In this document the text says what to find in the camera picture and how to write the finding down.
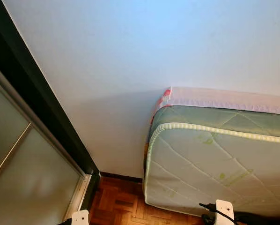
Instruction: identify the white green quilted mattress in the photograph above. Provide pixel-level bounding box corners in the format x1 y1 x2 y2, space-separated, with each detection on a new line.
143 105 280 220

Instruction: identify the dark wooden baseboard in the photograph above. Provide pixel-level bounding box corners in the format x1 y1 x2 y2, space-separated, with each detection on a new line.
99 172 145 183

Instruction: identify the pink white bed base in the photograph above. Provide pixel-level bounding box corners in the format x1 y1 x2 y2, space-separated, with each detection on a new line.
149 86 280 126

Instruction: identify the frosted glass sliding door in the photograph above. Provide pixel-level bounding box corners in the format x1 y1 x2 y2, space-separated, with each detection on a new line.
0 59 93 225

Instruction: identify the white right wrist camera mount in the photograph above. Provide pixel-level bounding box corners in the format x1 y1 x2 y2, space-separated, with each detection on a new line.
215 200 235 225

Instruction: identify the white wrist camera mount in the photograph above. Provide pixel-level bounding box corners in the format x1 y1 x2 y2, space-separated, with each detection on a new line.
71 210 90 225
215 200 235 225

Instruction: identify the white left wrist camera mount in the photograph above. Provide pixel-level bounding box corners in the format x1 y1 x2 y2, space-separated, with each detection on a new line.
71 210 90 225

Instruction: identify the dark wardrobe frame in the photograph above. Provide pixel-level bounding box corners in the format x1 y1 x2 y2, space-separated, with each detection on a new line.
0 0 101 211

